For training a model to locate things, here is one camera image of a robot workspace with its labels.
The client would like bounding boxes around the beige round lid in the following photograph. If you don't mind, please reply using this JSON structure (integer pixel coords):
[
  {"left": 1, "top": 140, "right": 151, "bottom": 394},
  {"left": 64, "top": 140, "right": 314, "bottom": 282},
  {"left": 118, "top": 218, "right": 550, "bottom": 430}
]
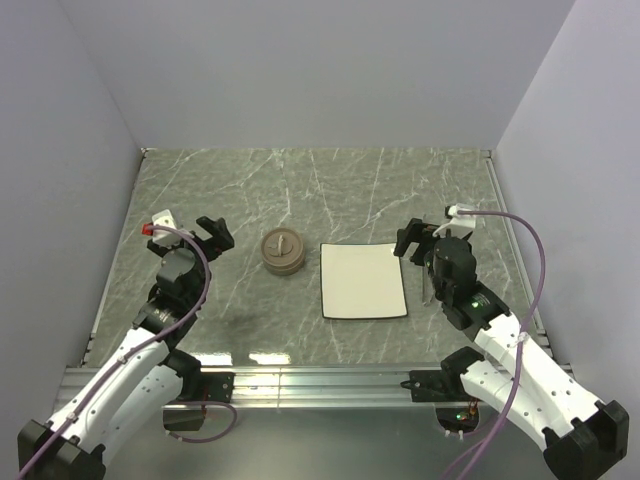
[{"left": 261, "top": 227, "right": 304, "bottom": 265}]

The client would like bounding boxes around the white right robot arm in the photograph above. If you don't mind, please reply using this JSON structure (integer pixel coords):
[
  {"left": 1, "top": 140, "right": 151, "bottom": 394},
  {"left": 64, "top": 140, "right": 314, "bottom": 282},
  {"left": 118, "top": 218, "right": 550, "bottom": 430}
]
[{"left": 394, "top": 220, "right": 629, "bottom": 479}]

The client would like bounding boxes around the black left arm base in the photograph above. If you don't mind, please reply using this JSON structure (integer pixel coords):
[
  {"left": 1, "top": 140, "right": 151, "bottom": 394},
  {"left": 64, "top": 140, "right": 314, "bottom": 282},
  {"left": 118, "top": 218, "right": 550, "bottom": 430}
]
[{"left": 163, "top": 350, "right": 238, "bottom": 444}]

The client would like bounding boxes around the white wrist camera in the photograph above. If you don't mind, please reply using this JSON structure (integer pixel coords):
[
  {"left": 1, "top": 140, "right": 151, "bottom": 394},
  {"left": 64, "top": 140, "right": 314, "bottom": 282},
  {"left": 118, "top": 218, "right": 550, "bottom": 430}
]
[
  {"left": 141, "top": 209, "right": 193, "bottom": 248},
  {"left": 433, "top": 203, "right": 476, "bottom": 238}
]

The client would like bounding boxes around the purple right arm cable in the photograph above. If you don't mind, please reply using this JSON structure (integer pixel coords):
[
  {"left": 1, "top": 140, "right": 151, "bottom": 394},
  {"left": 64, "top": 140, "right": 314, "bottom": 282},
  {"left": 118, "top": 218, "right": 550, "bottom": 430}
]
[{"left": 442, "top": 209, "right": 547, "bottom": 480}]

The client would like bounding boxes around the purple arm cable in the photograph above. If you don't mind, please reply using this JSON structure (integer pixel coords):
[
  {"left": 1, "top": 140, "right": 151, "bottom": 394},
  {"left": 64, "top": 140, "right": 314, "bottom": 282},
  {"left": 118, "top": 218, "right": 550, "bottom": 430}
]
[
  {"left": 442, "top": 209, "right": 547, "bottom": 480},
  {"left": 17, "top": 224, "right": 239, "bottom": 479}
]

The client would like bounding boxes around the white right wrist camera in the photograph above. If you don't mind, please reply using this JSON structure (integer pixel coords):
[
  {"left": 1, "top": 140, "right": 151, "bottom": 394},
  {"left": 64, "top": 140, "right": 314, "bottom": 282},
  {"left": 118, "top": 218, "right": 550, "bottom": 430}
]
[{"left": 433, "top": 203, "right": 476, "bottom": 238}]

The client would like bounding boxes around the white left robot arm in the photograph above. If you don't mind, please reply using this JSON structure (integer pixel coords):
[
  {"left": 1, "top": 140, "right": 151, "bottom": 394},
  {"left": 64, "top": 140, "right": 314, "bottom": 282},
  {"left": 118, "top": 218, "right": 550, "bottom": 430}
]
[{"left": 17, "top": 210, "right": 239, "bottom": 479}]

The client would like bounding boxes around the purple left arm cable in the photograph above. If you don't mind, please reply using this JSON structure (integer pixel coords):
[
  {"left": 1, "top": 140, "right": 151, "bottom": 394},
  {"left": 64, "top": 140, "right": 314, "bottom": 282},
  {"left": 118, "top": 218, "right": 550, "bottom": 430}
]
[{"left": 17, "top": 224, "right": 239, "bottom": 479}]

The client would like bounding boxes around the white rectangular plate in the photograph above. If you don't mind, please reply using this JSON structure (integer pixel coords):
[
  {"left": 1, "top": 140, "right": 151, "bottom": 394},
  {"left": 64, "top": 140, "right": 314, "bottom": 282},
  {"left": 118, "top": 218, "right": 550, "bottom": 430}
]
[{"left": 320, "top": 243, "right": 408, "bottom": 320}]

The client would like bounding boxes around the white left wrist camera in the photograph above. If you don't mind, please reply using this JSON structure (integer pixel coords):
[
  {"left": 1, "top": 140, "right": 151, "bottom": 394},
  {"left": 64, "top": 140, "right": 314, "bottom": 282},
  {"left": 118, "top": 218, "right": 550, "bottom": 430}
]
[{"left": 141, "top": 209, "right": 193, "bottom": 248}]

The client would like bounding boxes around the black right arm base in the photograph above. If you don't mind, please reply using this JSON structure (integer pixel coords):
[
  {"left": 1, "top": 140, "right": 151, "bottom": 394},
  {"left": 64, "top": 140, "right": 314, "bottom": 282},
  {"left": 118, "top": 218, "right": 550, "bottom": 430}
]
[{"left": 400, "top": 347, "right": 485, "bottom": 403}]

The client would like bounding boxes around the aluminium table edge rail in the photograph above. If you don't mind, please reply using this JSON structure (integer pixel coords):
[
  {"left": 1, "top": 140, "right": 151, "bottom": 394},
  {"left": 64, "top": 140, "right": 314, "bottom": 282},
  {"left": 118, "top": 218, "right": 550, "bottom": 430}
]
[{"left": 59, "top": 364, "right": 501, "bottom": 407}]

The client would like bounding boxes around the beige round container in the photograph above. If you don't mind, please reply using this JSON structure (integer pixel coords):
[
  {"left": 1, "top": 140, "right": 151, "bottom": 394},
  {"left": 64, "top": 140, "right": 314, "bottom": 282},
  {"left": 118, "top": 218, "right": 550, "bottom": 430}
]
[{"left": 263, "top": 253, "right": 305, "bottom": 276}]

